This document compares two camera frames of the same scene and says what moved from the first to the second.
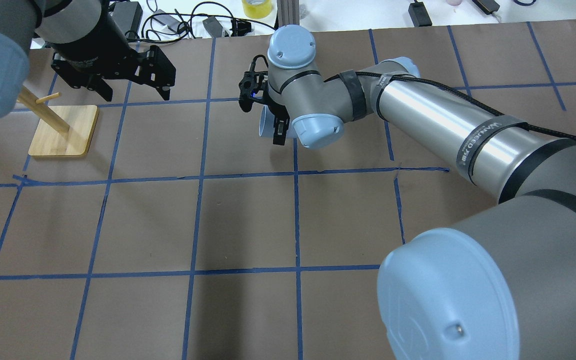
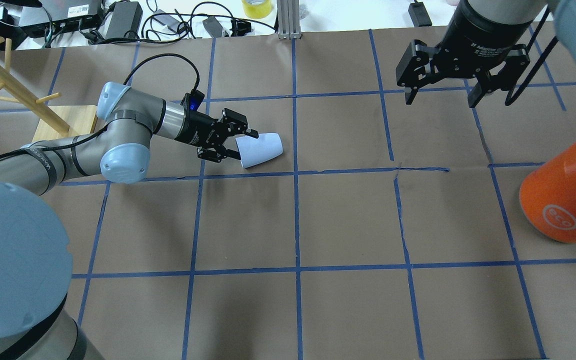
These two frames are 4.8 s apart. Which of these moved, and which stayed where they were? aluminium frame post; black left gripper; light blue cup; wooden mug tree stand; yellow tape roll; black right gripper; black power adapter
Moved: light blue cup; black right gripper; black left gripper
Stayed: yellow tape roll; aluminium frame post; wooden mug tree stand; black power adapter
